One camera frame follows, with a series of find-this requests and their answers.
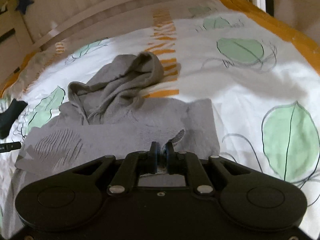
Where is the white leaf-print duvet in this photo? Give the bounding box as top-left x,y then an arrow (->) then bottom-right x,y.
1,0 -> 319,239

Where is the grey knitted hoodie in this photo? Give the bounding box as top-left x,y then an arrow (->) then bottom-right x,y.
12,52 -> 220,187

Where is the dark blue star ornament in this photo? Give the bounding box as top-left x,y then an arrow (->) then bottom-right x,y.
15,0 -> 34,15

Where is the black folded cloth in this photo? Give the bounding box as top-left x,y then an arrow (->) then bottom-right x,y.
0,99 -> 28,139

